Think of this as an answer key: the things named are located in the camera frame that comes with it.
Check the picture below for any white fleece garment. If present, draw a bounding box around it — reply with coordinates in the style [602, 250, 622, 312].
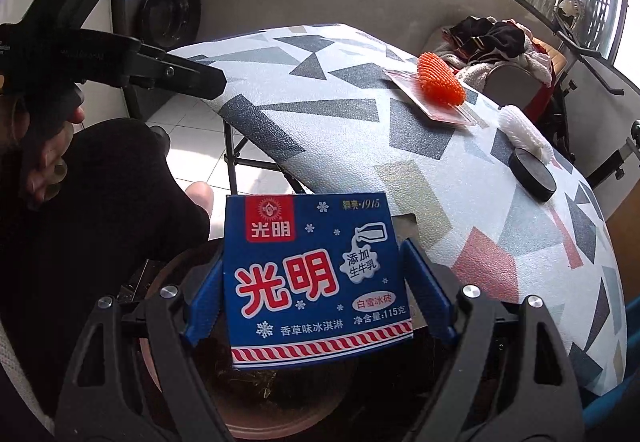
[440, 50, 553, 90]

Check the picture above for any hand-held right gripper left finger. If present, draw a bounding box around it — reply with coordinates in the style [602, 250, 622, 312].
[54, 256, 227, 442]

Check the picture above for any person's leg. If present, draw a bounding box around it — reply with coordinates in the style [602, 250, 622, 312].
[0, 119, 216, 428]

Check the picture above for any black round lid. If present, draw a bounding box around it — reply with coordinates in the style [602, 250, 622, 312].
[507, 148, 557, 202]

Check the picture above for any black garment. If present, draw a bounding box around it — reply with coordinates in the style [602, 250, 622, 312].
[447, 16, 527, 63]

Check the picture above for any blue ice cream box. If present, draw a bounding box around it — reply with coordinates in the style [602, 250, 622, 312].
[222, 192, 415, 369]

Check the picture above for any white foam fruit net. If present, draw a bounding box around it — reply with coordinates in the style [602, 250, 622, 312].
[499, 105, 555, 162]

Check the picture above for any blue curved plastic object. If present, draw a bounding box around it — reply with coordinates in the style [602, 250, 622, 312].
[582, 367, 640, 435]

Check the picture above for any beige chair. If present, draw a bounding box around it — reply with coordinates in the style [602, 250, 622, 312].
[430, 27, 566, 123]

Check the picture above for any wooden cabinet panel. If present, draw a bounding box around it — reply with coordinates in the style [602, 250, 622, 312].
[602, 162, 640, 303]

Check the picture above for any red garment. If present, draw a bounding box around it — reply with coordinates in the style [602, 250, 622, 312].
[525, 82, 553, 123]

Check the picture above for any person's left hand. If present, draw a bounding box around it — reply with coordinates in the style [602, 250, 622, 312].
[0, 92, 86, 210]

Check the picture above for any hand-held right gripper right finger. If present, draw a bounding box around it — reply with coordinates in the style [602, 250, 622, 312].
[400, 238, 587, 442]

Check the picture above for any black exercise bike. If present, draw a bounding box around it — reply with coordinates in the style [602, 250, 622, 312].
[537, 0, 640, 188]

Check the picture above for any grey washing machine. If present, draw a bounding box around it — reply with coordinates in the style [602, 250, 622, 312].
[110, 0, 203, 123]

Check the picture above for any dark red waste bin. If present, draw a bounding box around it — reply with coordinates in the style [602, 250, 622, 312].
[132, 237, 451, 442]

